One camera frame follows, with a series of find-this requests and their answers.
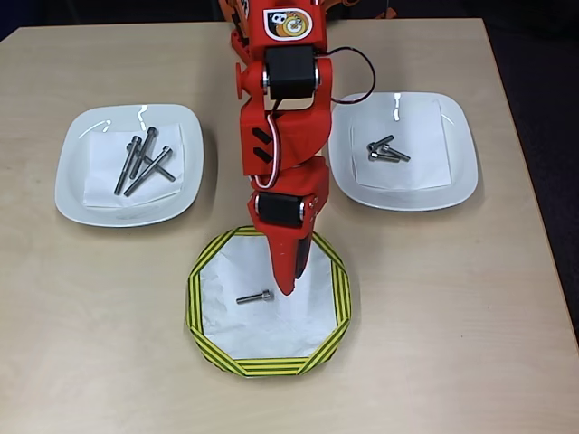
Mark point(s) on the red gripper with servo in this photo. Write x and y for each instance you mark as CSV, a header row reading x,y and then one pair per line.
x,y
280,209

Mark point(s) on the red printed robot arm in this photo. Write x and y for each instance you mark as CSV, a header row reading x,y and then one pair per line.
x,y
307,131

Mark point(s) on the white paper napkin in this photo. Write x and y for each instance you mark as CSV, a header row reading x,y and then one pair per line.
x,y
416,172
99,181

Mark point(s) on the yellow black striped paper tray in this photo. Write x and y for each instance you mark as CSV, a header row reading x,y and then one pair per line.
x,y
193,298

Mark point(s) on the white square ceramic plate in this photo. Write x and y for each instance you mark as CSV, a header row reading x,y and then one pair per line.
x,y
461,149
72,149

